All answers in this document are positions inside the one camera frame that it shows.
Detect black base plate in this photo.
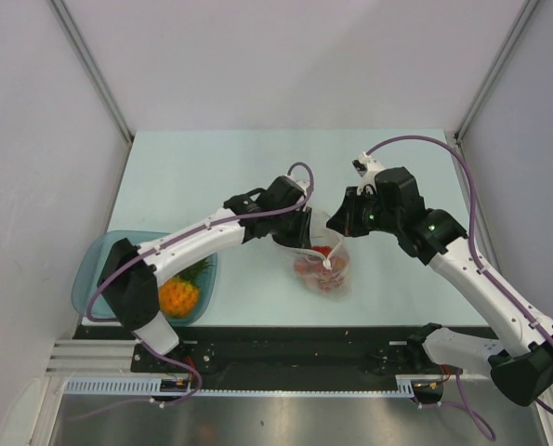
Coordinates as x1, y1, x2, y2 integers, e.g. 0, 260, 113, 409
73, 324, 464, 394

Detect fake red grapes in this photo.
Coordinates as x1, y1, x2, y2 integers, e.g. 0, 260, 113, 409
294, 245, 349, 295

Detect fake pineapple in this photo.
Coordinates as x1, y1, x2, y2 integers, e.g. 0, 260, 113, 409
159, 257, 210, 319

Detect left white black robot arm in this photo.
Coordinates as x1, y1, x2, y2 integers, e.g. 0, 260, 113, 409
95, 175, 313, 372

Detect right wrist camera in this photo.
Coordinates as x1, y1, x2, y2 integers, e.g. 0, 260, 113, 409
352, 152, 386, 195

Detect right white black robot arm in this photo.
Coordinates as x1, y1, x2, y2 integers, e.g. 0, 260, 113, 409
326, 160, 553, 406

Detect aluminium frame post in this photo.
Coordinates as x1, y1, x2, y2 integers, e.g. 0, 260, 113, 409
454, 0, 545, 144
47, 0, 135, 146

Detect clear dotted zip top bag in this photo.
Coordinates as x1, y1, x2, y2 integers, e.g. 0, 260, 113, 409
284, 210, 350, 299

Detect left aluminium frame post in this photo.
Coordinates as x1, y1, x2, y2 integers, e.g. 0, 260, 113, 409
47, 0, 135, 146

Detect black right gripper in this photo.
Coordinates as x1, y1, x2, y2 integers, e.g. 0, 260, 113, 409
326, 186, 401, 238

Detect white slotted cable duct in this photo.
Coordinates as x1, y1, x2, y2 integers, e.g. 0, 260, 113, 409
63, 374, 419, 399

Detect right aluminium frame post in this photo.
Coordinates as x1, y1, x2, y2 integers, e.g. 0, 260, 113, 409
454, 0, 545, 144

